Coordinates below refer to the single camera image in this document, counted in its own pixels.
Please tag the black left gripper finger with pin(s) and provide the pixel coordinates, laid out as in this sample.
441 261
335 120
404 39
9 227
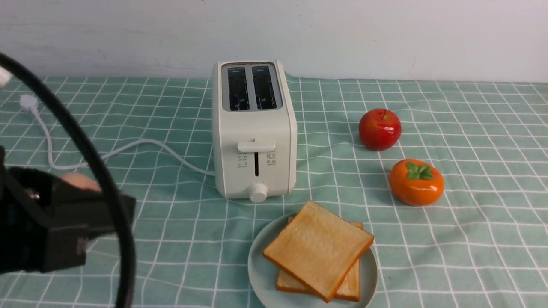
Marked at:
64 251
72 205

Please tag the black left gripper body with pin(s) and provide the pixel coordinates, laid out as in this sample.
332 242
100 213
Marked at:
27 235

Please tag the toast slice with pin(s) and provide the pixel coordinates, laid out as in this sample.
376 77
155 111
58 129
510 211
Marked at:
318 248
349 289

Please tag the pink peach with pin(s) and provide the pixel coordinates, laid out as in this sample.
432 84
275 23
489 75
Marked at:
81 181

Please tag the light green round plate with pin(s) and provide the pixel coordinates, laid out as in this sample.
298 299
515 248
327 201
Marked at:
263 276

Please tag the white two-slot toaster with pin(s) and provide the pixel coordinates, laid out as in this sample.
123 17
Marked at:
254 130

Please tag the red apple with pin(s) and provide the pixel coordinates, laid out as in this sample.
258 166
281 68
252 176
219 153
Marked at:
379 129

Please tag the orange persimmon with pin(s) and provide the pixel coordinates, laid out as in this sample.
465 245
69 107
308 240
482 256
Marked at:
416 183

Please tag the green checkered tablecloth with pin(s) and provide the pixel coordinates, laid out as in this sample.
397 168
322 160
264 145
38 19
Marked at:
483 244

